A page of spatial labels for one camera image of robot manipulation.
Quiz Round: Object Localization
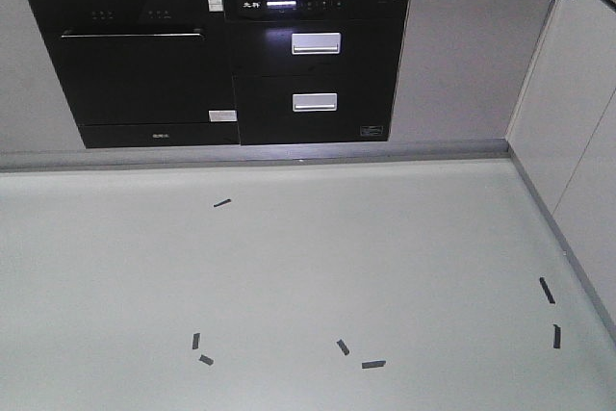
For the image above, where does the silver drawer handle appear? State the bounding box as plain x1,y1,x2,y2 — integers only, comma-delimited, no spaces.
292,93,338,113
291,32,342,55

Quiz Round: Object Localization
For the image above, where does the upper silver drawer handle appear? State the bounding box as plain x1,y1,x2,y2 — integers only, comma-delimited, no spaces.
291,32,342,55

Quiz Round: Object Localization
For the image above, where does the black two-drawer disinfection cabinet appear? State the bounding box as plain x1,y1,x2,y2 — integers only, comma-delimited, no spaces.
223,0,409,145

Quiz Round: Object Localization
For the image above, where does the black floor tape strip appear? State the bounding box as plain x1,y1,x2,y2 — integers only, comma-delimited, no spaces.
552,324,561,349
539,277,556,305

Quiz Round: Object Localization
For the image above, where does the lower silver drawer handle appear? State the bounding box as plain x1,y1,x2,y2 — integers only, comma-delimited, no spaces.
292,93,338,113

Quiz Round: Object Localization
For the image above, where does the grey side cabinet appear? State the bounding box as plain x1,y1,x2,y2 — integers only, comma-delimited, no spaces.
507,0,615,333

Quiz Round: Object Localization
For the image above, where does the grey cabinet door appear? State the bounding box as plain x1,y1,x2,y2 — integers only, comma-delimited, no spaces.
390,0,551,143

